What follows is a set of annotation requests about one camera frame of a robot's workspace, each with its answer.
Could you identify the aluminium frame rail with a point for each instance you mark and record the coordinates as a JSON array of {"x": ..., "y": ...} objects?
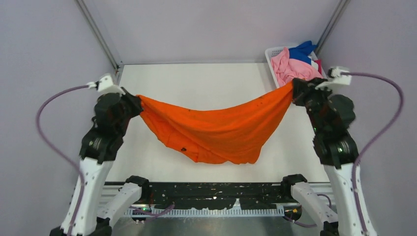
[{"x": 95, "y": 20}]

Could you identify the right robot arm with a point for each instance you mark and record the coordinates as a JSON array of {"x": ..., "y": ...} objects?
[{"x": 330, "y": 116}]

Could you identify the pink t-shirt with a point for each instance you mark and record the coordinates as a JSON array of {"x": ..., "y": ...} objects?
[{"x": 284, "y": 69}]

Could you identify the white slotted cable duct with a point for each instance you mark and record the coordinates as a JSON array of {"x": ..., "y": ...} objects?
[{"x": 233, "y": 212}]

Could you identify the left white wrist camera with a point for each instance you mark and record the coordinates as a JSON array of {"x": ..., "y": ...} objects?
[{"x": 105, "y": 85}]

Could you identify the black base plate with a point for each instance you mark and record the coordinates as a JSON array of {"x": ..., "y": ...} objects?
[{"x": 215, "y": 195}]

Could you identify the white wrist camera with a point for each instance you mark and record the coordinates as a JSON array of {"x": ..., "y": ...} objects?
[
  {"x": 105, "y": 85},
  {"x": 337, "y": 77}
]

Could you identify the red garment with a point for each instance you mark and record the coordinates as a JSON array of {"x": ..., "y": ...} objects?
[{"x": 317, "y": 64}]

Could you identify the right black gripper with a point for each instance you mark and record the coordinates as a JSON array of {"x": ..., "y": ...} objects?
[{"x": 300, "y": 88}]

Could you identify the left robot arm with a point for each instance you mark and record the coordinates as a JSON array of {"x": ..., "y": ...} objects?
[{"x": 97, "y": 154}]

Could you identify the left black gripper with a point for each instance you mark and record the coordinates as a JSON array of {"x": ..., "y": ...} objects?
[{"x": 135, "y": 101}]

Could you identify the blue t-shirt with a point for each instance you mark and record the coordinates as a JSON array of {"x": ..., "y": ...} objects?
[{"x": 302, "y": 52}]

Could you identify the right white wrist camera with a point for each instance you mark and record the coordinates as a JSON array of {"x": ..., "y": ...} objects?
[{"x": 337, "y": 77}]

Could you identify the orange t-shirt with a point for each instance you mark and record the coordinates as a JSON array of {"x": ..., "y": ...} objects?
[{"x": 235, "y": 134}]

